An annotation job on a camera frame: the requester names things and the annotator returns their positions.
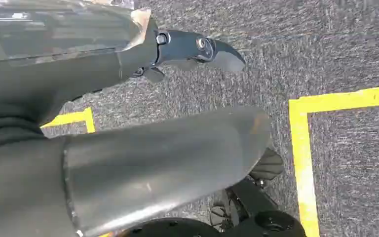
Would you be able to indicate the yellow floor tape square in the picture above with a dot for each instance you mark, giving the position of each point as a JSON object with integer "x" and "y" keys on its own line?
{"x": 89, "y": 122}
{"x": 300, "y": 163}

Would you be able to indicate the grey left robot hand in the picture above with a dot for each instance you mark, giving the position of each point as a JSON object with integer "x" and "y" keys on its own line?
{"x": 163, "y": 157}

